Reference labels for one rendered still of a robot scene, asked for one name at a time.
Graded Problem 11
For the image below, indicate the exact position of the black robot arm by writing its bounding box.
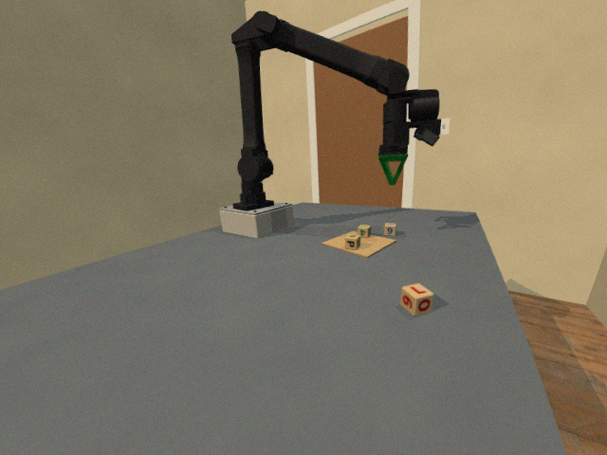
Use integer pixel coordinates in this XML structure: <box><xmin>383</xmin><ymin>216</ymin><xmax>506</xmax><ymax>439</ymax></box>
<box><xmin>231</xmin><ymin>11</ymin><xmax>441</xmax><ymax>211</ymax></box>

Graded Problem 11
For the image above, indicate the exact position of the orange square mat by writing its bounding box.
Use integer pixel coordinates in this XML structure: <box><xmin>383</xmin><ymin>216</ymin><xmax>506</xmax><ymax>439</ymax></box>
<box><xmin>322</xmin><ymin>231</ymin><xmax>396</xmax><ymax>258</ymax></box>

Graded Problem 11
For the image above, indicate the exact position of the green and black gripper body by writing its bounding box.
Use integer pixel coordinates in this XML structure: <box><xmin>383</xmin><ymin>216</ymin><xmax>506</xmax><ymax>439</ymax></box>
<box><xmin>378</xmin><ymin>120</ymin><xmax>408</xmax><ymax>155</ymax></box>

